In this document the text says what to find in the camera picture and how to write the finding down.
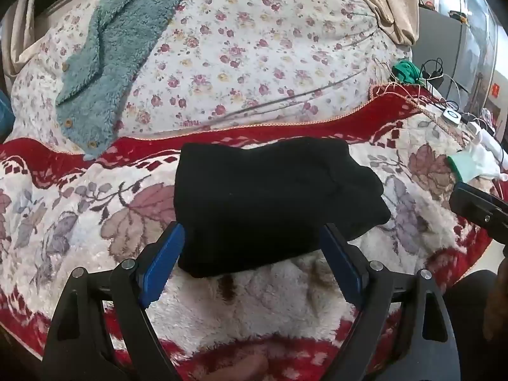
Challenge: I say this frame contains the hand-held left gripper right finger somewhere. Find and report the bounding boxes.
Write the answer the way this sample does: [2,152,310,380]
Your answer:
[318,222,463,381]

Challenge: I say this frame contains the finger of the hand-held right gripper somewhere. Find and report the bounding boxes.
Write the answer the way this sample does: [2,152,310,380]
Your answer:
[449,182,508,249]

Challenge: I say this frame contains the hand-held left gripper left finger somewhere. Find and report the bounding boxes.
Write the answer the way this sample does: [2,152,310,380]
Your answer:
[42,220,187,381]

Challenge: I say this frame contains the black pants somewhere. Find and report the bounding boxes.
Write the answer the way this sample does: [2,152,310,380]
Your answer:
[173,137,391,278]

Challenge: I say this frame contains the person's right forearm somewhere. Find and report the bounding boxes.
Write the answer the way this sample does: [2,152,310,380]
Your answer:
[485,246,508,330]

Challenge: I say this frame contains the white glove with green cuff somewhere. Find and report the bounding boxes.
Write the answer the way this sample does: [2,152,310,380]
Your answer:
[448,143,508,183]

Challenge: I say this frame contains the white plastic device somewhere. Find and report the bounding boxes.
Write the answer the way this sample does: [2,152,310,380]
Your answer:
[467,121,501,155]

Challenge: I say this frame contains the red floral plush blanket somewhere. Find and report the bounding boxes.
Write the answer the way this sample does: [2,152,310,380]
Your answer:
[0,83,508,381]

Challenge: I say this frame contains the person's dark clothed leg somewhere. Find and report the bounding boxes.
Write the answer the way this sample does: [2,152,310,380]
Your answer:
[442,269,501,381]

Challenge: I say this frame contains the green cloth bundle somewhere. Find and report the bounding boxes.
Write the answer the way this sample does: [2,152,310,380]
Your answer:
[393,60,421,86]

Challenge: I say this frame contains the grey cabinet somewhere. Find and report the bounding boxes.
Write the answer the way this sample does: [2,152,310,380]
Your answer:
[413,8,469,100]

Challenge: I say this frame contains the teal fleece jacket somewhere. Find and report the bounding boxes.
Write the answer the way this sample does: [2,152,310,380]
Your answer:
[56,0,207,159]

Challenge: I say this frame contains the beige curtain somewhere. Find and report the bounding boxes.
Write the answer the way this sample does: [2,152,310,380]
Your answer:
[367,0,421,46]
[0,0,46,78]

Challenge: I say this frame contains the blue plastic bag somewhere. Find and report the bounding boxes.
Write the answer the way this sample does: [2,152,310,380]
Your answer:
[0,91,15,132]

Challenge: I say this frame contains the white rose print quilt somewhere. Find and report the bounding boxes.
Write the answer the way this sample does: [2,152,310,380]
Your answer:
[10,0,415,155]

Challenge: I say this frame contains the white cable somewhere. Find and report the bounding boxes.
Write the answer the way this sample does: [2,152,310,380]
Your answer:
[434,72,479,110]

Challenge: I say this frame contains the black cables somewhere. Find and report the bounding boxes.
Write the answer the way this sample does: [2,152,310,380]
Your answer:
[418,59,446,88]

